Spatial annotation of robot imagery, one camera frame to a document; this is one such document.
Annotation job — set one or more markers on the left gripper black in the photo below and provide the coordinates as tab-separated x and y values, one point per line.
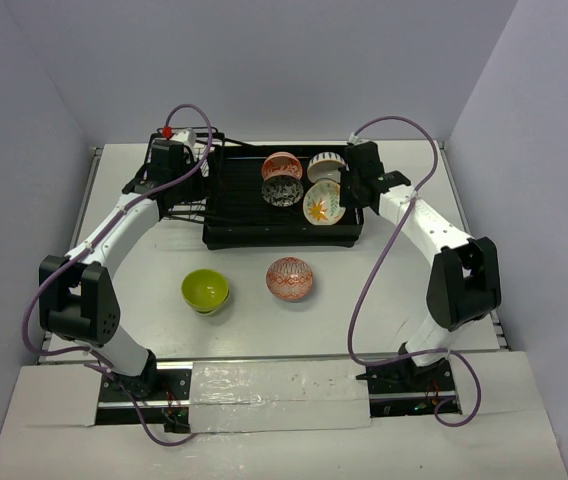
196	167

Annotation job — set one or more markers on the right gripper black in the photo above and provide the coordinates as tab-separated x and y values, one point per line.
346	200

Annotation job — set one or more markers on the white bowl pink rim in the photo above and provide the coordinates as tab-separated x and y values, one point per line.
325	166

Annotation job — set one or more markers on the leaf pattern white bowl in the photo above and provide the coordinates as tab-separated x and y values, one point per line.
321	203

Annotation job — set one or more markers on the orange floral bowl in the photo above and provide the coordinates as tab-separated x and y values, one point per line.
282	163

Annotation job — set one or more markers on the black leaf pattern bowl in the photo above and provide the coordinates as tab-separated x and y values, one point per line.
282	191

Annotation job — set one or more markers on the orange blue geometric bowl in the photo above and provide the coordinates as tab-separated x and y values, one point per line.
289	279

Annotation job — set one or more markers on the green bowl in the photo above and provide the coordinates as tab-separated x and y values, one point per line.
205	290

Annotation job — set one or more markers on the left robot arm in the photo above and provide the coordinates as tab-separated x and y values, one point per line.
78	302

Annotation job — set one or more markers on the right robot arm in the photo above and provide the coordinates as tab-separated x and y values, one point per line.
464	283

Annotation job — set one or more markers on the black dish rack tray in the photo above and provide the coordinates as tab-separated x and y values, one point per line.
238	216

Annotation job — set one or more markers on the white taped sheet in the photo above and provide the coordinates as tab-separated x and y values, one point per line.
247	397

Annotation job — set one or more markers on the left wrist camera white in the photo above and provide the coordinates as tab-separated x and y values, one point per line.
186	136

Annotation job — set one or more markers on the black wire plate rack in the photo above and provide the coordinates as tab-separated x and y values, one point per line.
194	211

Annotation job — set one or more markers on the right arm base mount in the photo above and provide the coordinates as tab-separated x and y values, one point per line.
403	389

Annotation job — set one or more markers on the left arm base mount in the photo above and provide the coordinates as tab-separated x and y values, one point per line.
166	405

